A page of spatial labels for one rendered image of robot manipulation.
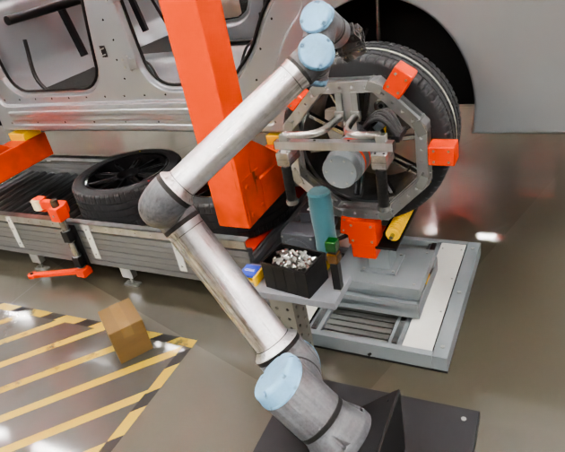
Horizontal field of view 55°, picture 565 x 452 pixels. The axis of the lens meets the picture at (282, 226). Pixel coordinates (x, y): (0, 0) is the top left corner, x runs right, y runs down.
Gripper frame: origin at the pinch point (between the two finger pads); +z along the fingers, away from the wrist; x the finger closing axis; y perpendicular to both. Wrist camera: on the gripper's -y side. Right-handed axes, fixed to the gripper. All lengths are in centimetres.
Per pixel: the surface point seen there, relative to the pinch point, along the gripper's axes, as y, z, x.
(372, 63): 3.2, 10.1, -1.4
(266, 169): -62, 43, -19
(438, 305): -6, 70, -92
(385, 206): -1, 3, -51
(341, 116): -11.2, 8.6, -16.0
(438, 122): 18.3, 20.9, -25.4
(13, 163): -245, 58, 35
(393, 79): 10.1, 4.5, -10.9
